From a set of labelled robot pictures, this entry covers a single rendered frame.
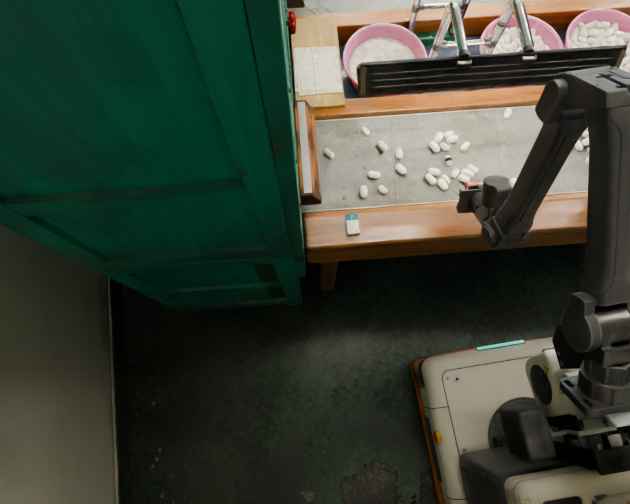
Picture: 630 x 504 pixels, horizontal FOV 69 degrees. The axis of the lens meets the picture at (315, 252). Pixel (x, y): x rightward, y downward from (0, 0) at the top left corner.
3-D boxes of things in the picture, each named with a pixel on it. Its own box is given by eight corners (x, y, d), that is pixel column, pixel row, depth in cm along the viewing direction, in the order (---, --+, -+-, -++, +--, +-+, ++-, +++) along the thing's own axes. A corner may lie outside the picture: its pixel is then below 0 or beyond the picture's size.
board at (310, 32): (344, 107, 141) (345, 104, 140) (296, 110, 140) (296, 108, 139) (335, 18, 149) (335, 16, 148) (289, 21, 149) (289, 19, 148)
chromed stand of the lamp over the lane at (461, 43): (476, 149, 147) (543, 54, 104) (414, 154, 146) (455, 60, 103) (466, 98, 152) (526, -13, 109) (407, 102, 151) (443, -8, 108)
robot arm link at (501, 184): (489, 247, 103) (525, 241, 103) (496, 202, 96) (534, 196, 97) (466, 220, 112) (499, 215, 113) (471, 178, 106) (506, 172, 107)
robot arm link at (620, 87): (602, 65, 60) (672, 54, 61) (541, 75, 73) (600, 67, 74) (591, 362, 73) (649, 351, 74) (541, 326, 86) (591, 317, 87)
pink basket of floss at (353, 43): (436, 75, 154) (444, 55, 145) (385, 126, 149) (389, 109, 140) (377, 30, 159) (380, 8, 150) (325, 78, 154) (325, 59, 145)
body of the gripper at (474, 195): (458, 187, 116) (468, 201, 110) (498, 185, 116) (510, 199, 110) (455, 210, 119) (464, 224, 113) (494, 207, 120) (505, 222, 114)
